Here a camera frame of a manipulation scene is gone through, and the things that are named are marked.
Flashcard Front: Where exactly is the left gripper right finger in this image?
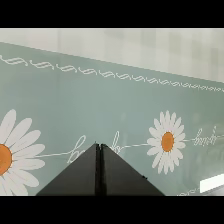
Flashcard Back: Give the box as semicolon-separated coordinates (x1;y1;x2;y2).
99;143;166;197

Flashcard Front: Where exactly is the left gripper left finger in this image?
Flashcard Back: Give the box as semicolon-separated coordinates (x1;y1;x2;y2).
35;142;99;197

